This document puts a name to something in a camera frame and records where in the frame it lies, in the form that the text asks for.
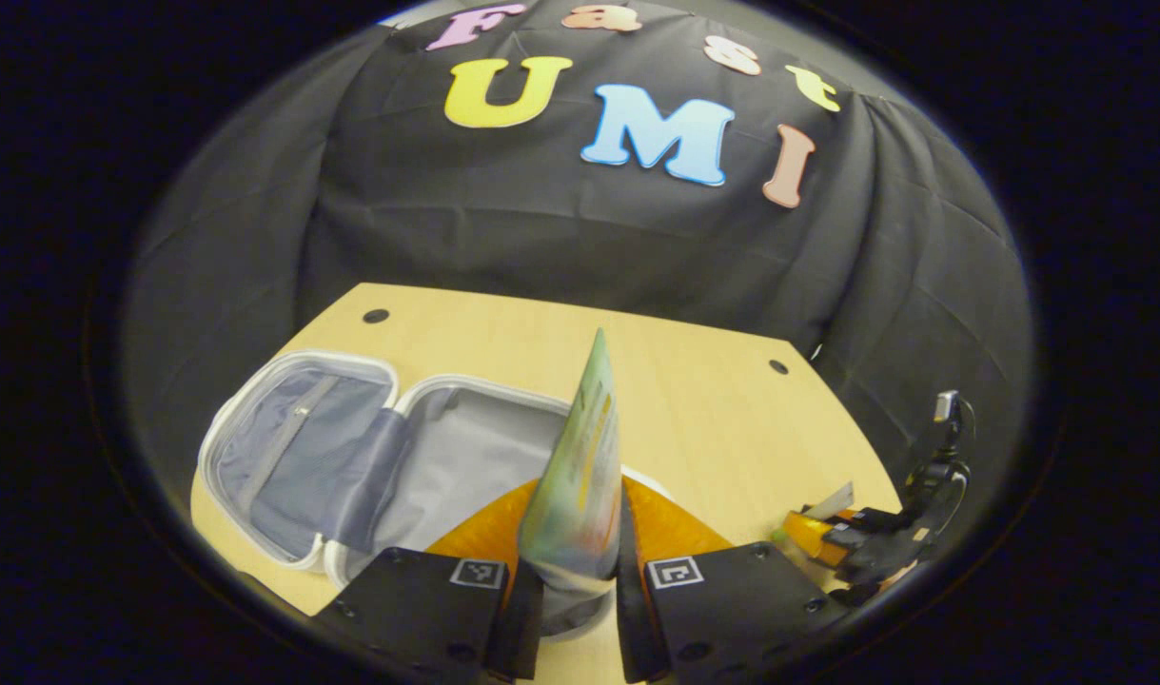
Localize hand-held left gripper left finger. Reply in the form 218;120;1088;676
313;479;545;681

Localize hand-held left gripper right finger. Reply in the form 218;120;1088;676
616;476;847;681

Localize white skin care tube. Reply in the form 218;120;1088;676
806;481;856;522

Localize green skin care tube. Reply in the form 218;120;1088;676
518;328;626;640

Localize white suitcase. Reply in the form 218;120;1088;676
197;349;680;593

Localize black backdrop cloth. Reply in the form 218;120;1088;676
123;0;1037;591

